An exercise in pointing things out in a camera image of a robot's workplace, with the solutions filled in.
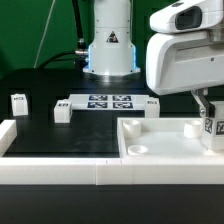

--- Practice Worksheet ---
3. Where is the white U-shaped obstacle fence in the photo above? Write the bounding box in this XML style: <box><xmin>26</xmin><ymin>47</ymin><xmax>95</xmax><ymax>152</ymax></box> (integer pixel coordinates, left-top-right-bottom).
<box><xmin>0</xmin><ymin>120</ymin><xmax>224</xmax><ymax>185</ymax></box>

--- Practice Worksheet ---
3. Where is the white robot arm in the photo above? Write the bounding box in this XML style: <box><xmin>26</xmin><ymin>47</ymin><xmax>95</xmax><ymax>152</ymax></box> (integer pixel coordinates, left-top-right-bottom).
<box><xmin>84</xmin><ymin>0</ymin><xmax>224</xmax><ymax>117</ymax></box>

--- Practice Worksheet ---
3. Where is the white square tabletop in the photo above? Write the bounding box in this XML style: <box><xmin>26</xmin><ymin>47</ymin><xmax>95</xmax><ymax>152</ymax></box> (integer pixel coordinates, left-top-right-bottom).
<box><xmin>117</xmin><ymin>118</ymin><xmax>224</xmax><ymax>158</ymax></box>

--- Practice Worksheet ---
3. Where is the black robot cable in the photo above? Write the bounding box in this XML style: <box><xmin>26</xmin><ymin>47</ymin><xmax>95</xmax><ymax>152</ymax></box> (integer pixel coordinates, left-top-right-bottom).
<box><xmin>38</xmin><ymin>0</ymin><xmax>90</xmax><ymax>70</ymax></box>

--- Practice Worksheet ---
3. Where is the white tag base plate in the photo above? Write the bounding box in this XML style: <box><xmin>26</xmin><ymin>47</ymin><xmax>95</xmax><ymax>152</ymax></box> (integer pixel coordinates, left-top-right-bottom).
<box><xmin>69</xmin><ymin>94</ymin><xmax>149</xmax><ymax>110</ymax></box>

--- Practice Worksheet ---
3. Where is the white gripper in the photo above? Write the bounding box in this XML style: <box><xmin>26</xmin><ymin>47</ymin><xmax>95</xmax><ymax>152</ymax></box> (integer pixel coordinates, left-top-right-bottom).
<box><xmin>146</xmin><ymin>0</ymin><xmax>224</xmax><ymax>118</ymax></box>

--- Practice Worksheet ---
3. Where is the thin white cable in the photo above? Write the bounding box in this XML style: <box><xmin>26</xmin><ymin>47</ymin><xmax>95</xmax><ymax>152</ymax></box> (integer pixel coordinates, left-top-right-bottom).
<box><xmin>33</xmin><ymin>0</ymin><xmax>57</xmax><ymax>69</ymax></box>

